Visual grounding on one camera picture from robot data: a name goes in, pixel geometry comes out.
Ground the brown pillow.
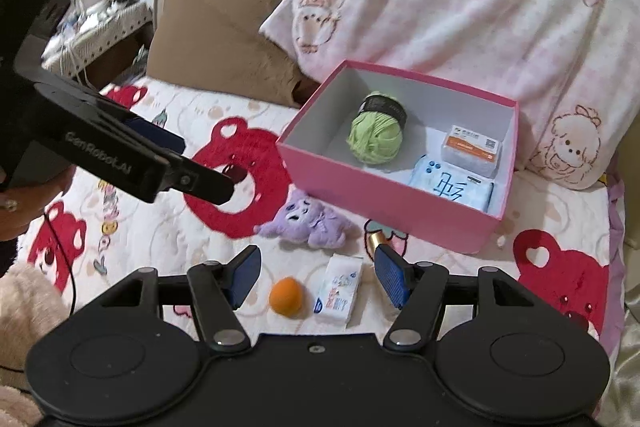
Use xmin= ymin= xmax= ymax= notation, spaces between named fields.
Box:
xmin=146 ymin=0 xmax=323 ymax=110

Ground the beige fluffy blanket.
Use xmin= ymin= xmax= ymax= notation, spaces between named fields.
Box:
xmin=0 ymin=262 xmax=68 ymax=427

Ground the cluttered bedside table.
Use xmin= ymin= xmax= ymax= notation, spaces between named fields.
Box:
xmin=42 ymin=2 xmax=153 ymax=72

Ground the pink cardboard box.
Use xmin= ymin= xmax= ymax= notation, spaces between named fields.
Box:
xmin=276 ymin=59 xmax=521 ymax=255

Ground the green yarn ball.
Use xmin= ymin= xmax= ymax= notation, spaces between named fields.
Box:
xmin=347 ymin=91 xmax=410 ymax=165

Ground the gold curtain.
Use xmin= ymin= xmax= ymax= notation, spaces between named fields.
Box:
xmin=607 ymin=232 xmax=640 ymax=427

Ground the small white carton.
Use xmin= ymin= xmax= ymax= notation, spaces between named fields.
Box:
xmin=316 ymin=255 xmax=364 ymax=325

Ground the foundation bottle with gold cap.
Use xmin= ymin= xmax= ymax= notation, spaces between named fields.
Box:
xmin=366 ymin=229 xmax=401 ymax=260

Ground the person's left hand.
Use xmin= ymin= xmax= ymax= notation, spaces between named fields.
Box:
xmin=0 ymin=169 xmax=73 ymax=242

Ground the orange makeup sponge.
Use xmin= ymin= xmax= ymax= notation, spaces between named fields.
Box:
xmin=269 ymin=277 xmax=305 ymax=318

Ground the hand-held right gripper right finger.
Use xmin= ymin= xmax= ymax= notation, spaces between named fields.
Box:
xmin=375 ymin=244 xmax=543 ymax=352

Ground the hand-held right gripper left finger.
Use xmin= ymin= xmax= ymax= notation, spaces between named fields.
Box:
xmin=100 ymin=245 xmax=262 ymax=353

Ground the purple plush toy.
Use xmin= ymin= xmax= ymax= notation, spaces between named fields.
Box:
xmin=255 ymin=188 xmax=353 ymax=250

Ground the black cable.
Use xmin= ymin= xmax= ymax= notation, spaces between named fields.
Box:
xmin=42 ymin=209 xmax=78 ymax=315

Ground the pink cartoon print pillow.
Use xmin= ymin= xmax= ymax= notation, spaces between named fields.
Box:
xmin=259 ymin=0 xmax=640 ymax=192

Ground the white plastic box orange label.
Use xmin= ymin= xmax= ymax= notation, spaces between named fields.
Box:
xmin=440 ymin=124 xmax=503 ymax=175

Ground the blue wet wipes packet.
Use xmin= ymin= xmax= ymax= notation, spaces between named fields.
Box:
xmin=407 ymin=154 xmax=496 ymax=212

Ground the wooden nightstand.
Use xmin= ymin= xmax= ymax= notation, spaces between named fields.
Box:
xmin=82 ymin=19 xmax=154 ymax=88

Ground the purple ruffled bed sheet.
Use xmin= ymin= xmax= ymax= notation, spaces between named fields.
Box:
xmin=597 ymin=167 xmax=628 ymax=358

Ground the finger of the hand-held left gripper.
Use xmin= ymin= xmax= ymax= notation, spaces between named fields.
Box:
xmin=121 ymin=113 xmax=187 ymax=156
xmin=159 ymin=152 xmax=237 ymax=206

